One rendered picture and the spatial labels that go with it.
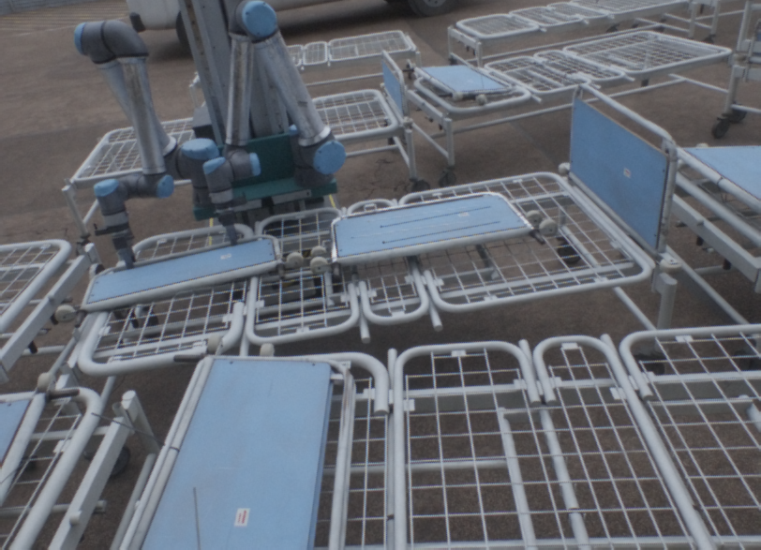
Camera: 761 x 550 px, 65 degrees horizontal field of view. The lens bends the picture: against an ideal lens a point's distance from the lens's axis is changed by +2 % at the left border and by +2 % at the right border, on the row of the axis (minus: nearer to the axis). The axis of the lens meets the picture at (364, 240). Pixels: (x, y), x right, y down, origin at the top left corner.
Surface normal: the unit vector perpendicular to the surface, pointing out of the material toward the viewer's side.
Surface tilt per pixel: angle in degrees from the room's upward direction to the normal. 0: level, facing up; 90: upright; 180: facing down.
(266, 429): 8
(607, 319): 0
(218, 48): 90
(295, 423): 8
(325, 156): 95
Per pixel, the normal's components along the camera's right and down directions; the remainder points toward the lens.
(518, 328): -0.13, -0.86
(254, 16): 0.41, 0.29
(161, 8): 0.19, 0.47
